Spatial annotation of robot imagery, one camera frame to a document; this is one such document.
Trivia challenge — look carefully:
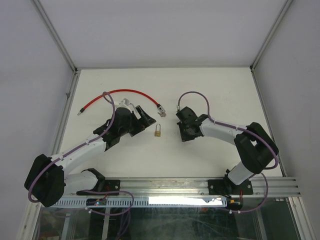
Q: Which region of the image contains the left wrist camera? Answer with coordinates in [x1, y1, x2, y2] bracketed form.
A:
[118, 98, 135, 111]

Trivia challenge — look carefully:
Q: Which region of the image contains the red cable lock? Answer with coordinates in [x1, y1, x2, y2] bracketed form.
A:
[77, 88, 166, 116]

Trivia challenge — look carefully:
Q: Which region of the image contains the aluminium mounting rail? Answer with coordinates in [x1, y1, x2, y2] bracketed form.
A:
[67, 176, 300, 198]

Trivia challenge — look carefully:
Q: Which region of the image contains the silver key pair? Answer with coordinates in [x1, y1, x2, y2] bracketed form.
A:
[157, 111, 167, 118]

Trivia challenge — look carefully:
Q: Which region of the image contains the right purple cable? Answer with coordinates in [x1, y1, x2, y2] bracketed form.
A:
[176, 90, 280, 215]

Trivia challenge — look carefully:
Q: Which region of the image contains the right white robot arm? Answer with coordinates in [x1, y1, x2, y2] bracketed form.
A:
[176, 106, 279, 196]

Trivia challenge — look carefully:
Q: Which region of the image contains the right aluminium frame post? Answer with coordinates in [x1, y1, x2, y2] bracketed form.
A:
[249, 0, 294, 71]

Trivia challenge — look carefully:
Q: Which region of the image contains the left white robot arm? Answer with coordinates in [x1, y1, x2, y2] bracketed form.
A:
[24, 106, 156, 207]

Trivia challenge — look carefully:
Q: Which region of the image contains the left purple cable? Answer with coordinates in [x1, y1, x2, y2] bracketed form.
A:
[27, 91, 136, 240]

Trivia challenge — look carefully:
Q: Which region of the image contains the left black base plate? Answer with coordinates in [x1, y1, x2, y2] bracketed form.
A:
[76, 179, 121, 196]

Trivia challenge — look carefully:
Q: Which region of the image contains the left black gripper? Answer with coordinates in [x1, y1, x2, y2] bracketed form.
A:
[119, 106, 156, 137]

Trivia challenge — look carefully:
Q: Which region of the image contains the white slotted cable duct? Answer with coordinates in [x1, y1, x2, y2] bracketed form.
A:
[53, 196, 227, 209]

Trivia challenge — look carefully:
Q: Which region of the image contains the purple cable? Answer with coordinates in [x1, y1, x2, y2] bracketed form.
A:
[27, 91, 136, 240]
[176, 90, 280, 215]

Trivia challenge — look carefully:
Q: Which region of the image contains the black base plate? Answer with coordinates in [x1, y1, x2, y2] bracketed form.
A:
[207, 178, 254, 198]
[76, 179, 121, 196]

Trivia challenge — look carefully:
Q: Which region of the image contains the left aluminium frame post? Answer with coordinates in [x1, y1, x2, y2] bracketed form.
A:
[32, 0, 81, 76]

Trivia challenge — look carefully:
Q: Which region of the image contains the small brass padlock long shackle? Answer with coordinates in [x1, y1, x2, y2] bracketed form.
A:
[154, 123, 161, 137]

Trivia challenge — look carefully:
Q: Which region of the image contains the aluminium frame post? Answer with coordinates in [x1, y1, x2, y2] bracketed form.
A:
[249, 0, 294, 71]
[32, 0, 81, 76]

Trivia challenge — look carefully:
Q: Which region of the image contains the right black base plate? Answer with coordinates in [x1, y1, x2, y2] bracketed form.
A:
[207, 178, 254, 198]

